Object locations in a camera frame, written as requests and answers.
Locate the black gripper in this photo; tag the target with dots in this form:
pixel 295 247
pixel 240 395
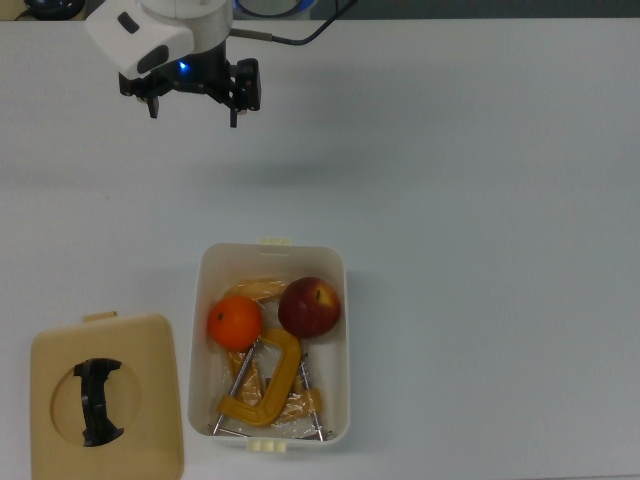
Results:
pixel 200 75

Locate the white plastic container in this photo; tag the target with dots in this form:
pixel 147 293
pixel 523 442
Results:
pixel 336 380

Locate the black round device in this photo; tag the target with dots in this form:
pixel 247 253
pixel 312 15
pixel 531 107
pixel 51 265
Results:
pixel 50 7

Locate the orange fruit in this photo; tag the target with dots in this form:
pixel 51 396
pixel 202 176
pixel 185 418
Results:
pixel 235 322

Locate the beige plastic lid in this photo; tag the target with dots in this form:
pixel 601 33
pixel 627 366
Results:
pixel 150 400

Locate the red apple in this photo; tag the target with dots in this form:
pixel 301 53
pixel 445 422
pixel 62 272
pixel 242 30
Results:
pixel 310 310

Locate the yellow C-clamp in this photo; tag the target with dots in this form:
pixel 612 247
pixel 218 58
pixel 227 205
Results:
pixel 285 370

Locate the yellow clamp in plastic bag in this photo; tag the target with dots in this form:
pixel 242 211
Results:
pixel 305 402
pixel 250 289

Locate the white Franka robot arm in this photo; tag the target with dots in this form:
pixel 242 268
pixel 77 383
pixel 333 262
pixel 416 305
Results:
pixel 150 30

